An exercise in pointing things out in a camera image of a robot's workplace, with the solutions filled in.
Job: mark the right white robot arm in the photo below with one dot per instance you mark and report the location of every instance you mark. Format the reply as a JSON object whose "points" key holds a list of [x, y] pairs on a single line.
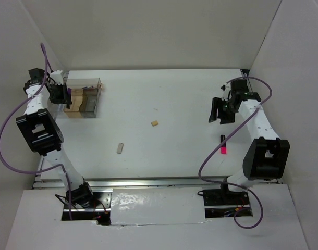
{"points": [[230, 188]]}

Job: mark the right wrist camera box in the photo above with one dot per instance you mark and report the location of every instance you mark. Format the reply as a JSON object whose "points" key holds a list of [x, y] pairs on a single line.
{"points": [[226, 91]]}

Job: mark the beige rectangular eraser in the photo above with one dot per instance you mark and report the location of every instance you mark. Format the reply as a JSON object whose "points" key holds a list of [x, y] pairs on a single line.
{"points": [[120, 148]]}

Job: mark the clear plastic organizer box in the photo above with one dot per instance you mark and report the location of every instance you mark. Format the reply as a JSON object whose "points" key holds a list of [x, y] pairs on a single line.
{"points": [[77, 84]]}

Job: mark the white tape sheet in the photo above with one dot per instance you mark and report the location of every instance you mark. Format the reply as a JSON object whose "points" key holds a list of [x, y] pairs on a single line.
{"points": [[157, 206]]}

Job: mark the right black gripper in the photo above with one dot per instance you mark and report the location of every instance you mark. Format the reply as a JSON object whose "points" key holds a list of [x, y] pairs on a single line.
{"points": [[215, 102]]}

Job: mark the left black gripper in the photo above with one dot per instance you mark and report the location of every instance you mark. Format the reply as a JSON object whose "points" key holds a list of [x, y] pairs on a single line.
{"points": [[64, 98]]}

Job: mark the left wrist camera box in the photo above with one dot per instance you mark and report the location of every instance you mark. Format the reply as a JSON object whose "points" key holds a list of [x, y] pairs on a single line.
{"points": [[57, 77]]}

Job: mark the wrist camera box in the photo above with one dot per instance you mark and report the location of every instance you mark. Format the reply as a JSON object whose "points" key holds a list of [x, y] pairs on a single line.
{"points": [[226, 91], [57, 77]]}

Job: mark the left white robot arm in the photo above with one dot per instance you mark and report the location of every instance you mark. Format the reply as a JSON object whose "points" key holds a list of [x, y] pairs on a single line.
{"points": [[44, 136]]}

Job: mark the pink highlighter black cap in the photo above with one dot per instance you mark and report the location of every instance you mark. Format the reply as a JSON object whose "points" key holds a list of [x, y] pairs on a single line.
{"points": [[223, 145]]}

